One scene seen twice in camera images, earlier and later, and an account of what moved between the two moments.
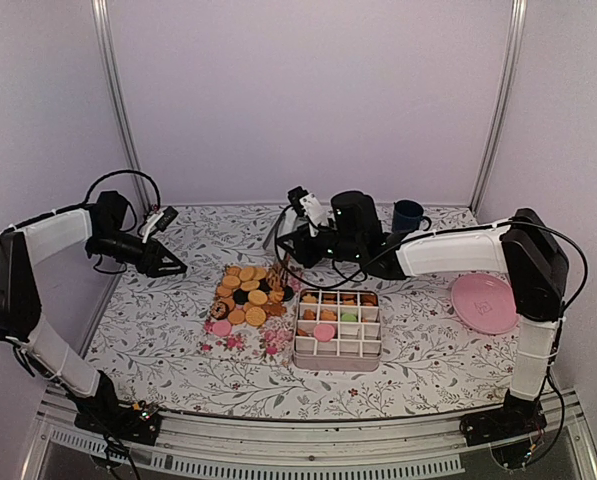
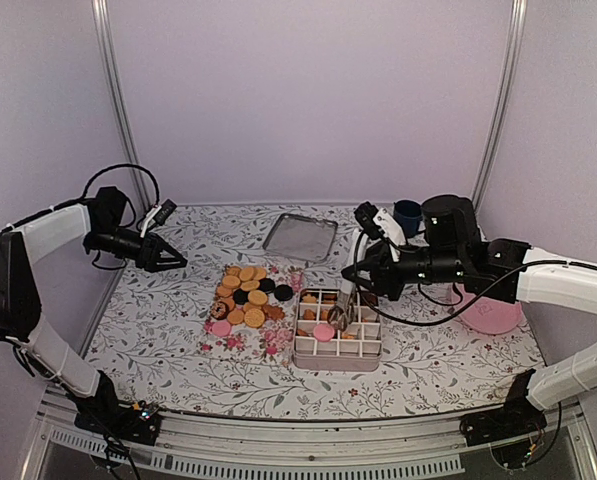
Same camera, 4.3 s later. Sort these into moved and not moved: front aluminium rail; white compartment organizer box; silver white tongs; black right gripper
Moved: black right gripper; silver white tongs
Not moved: front aluminium rail; white compartment organizer box
